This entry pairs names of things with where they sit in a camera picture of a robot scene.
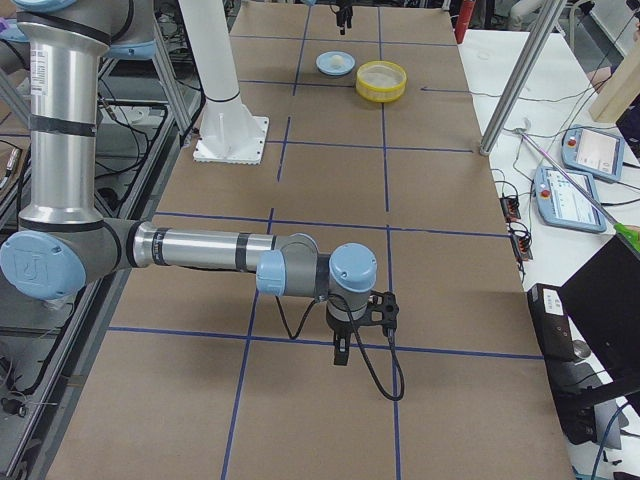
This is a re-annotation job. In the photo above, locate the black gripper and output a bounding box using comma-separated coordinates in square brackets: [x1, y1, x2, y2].
[335, 0, 353, 34]
[327, 318, 354, 366]

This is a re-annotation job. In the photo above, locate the white steamed bun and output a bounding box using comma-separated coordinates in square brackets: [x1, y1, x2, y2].
[330, 55, 344, 70]

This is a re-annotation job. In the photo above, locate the yellow rimmed bamboo steamer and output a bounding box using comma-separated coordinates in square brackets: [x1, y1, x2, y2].
[355, 61, 408, 103]

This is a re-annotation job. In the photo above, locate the wooden beam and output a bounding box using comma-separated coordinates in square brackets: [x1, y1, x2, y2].
[589, 43, 639, 123]

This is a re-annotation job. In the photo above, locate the orange black connector lower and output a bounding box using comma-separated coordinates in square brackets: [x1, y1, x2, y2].
[510, 231, 533, 262]

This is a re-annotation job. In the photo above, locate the red cylinder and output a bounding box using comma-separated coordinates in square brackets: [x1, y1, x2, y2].
[454, 0, 475, 44]

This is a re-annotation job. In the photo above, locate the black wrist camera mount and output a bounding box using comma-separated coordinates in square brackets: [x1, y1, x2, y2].
[359, 291, 399, 339]

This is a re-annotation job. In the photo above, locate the blue teach pendant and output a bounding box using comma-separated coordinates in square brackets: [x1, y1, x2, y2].
[561, 125, 625, 183]
[534, 166, 607, 234]

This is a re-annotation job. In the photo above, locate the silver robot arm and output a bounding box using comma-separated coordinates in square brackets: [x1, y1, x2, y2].
[1, 1, 382, 365]

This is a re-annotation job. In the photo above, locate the orange black connector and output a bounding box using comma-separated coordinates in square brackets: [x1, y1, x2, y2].
[510, 231, 533, 262]
[499, 196, 521, 222]

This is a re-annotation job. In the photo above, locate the aluminium frame post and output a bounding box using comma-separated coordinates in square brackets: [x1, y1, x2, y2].
[479, 0, 566, 156]

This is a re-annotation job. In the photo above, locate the near blue teach pendant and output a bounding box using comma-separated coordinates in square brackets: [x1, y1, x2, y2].
[534, 166, 607, 234]

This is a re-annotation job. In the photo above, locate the light blue plate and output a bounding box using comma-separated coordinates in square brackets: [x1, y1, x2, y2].
[316, 51, 356, 77]

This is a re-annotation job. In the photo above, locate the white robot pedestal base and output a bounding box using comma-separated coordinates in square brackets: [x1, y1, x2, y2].
[180, 1, 269, 165]

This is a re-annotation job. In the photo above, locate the orange black connector upper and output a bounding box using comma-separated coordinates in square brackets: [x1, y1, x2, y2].
[499, 196, 521, 222]

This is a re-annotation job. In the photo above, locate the black monitor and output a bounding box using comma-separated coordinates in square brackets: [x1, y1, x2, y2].
[527, 233, 639, 445]

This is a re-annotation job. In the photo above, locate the far blue teach pendant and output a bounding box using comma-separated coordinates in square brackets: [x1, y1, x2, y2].
[561, 125, 625, 183]

